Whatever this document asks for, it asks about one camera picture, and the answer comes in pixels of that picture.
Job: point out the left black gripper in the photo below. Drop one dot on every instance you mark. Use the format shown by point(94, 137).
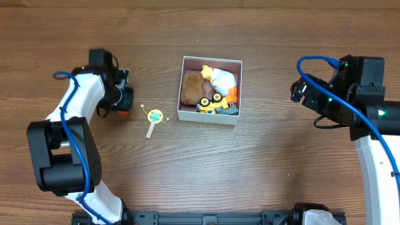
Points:
point(125, 99)

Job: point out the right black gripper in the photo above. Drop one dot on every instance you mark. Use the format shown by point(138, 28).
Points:
point(305, 94)

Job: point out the red ball toy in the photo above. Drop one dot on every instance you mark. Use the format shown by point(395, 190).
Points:
point(123, 112)

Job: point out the yellow cat rattle drum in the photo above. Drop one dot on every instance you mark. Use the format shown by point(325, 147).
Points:
point(154, 116)

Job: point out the brown plush toy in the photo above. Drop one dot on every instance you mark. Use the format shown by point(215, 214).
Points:
point(193, 89)

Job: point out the white plush duck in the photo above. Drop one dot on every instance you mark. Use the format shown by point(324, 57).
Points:
point(222, 81)

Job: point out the yellow toy crane truck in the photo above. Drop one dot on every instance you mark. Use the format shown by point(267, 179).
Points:
point(217, 105)

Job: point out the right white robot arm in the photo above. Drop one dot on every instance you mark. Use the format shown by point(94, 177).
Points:
point(378, 156)

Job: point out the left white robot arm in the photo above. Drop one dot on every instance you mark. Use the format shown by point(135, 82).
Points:
point(64, 155)

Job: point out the white box pink interior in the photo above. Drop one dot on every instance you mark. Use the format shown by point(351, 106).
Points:
point(195, 64)

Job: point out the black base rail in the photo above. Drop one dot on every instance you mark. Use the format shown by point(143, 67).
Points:
point(220, 218)

